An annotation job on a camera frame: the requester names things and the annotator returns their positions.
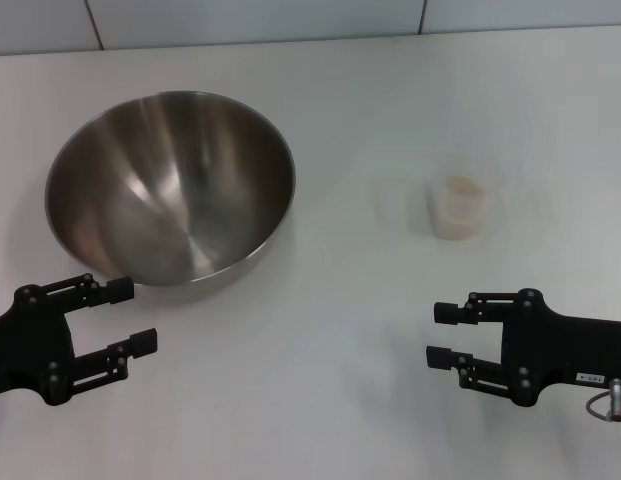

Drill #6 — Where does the clear plastic cup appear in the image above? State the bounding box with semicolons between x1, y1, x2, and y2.
372;164;514;244

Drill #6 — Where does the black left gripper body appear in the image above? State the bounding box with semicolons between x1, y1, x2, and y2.
0;284;77;407

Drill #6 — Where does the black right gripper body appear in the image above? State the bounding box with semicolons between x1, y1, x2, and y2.
499;288;621;407

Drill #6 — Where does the right gripper cable with plug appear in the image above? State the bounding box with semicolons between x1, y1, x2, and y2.
584;378;621;424

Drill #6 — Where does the stainless steel mixing bowl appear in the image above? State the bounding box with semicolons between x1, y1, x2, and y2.
43;90;297;302

